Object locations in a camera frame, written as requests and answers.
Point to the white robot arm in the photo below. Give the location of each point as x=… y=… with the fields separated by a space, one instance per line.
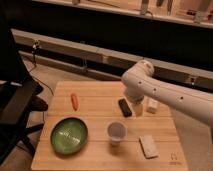
x=139 y=82

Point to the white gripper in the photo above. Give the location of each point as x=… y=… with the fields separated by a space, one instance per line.
x=135 y=97

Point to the green bowl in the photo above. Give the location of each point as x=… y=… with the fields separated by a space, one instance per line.
x=69 y=136

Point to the black eraser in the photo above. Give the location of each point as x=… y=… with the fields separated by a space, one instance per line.
x=124 y=108

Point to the orange carrot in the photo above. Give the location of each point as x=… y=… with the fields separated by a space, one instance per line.
x=74 y=101

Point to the white sponge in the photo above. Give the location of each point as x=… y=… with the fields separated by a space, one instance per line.
x=149 y=147

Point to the black chair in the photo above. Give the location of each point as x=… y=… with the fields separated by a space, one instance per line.
x=18 y=97

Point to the white plastic bottle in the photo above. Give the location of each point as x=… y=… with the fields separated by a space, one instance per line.
x=152 y=106

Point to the white paper cup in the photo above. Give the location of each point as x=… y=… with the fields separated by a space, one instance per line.
x=116 y=132

